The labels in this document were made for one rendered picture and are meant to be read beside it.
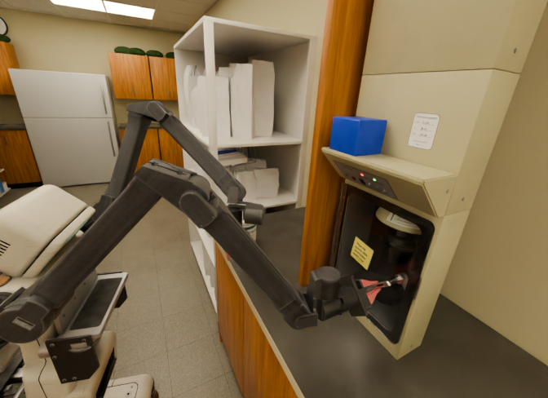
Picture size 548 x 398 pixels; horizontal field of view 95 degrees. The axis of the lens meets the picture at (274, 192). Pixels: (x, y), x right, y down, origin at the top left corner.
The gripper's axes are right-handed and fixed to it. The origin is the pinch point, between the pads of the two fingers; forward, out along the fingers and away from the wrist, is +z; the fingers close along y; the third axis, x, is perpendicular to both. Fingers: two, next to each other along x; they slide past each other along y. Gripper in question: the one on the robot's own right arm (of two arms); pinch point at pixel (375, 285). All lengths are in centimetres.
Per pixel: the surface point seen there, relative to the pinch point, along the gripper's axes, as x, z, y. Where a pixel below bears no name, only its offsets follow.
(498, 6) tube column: -51, 7, 39
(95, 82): 285, -117, 385
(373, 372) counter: 10.7, -4.3, -21.1
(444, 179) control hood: -30.8, 1.7, 16.8
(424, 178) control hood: -30.9, -3.9, 17.9
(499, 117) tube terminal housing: -39.2, 15.3, 25.1
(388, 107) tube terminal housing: -25.9, 6.0, 40.7
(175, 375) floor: 138, -58, -20
